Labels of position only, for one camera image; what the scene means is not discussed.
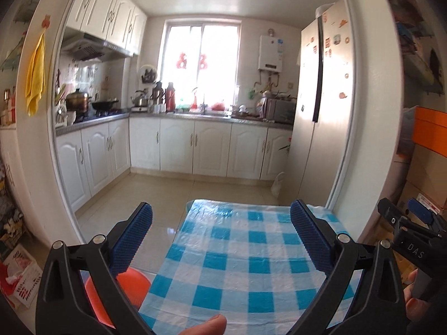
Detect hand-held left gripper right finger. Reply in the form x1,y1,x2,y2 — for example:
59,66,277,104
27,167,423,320
288,199,408,335

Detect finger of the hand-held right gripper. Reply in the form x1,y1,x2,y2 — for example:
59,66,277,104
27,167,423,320
408,198,447,233
378,197,408,234

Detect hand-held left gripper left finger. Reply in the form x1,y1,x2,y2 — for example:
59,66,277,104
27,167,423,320
35,201,158,335

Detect orange plastic basin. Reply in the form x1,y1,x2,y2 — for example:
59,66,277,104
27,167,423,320
85,267,152,327

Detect person's right hand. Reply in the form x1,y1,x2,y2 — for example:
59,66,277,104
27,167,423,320
401,268,426,322

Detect person's left hand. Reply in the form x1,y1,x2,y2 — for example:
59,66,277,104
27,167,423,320
167,314,227,335

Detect cardboard box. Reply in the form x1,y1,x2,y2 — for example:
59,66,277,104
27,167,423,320
391,143,447,217

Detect white plastic bag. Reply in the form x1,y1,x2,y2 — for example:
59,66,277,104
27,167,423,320
270,171,286,199

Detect blue white checkered tablecloth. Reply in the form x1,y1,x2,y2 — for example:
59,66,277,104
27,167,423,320
138,199,362,335

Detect orange box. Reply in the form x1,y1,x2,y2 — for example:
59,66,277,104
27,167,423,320
414,106,447,147

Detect white kitchen base cabinets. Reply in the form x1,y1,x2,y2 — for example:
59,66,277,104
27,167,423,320
56,117,294,213

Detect white plastic basket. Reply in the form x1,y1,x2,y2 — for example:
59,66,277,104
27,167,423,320
2,244,44,309

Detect beige refrigerator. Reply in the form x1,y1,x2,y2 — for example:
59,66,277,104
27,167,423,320
288,2,351,203

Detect microwave oven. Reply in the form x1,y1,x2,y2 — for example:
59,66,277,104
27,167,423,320
258,97,297,123

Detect grey kitchen countertop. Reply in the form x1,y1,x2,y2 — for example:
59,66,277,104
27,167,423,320
55,110,294,137

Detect black wok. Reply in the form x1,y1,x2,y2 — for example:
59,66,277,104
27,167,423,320
91,99,120,112

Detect steel kettle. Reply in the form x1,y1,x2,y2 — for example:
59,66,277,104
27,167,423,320
131,90,151,109

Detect red thermos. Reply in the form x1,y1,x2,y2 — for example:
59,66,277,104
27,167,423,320
165,82,176,113

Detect dark thermos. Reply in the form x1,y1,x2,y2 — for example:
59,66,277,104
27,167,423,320
151,81,165,110

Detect copper cooking pot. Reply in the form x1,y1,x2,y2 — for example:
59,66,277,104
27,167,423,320
66,89,92,112

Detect decorative round plate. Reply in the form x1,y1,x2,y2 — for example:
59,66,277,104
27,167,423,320
138,63,158,84

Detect white water heater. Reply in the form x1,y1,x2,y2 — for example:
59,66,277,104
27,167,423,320
258,35,284,72

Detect yellow hanging cloth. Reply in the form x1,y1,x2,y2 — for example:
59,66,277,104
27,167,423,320
25,33,47,117

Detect kitchen window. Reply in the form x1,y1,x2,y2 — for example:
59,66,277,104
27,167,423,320
159,19,241,112

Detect steel range hood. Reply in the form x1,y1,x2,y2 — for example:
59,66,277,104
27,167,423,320
61,33,135,63

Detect white kitchen wall cabinets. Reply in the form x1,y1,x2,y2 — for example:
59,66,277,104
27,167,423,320
65,0,148,56

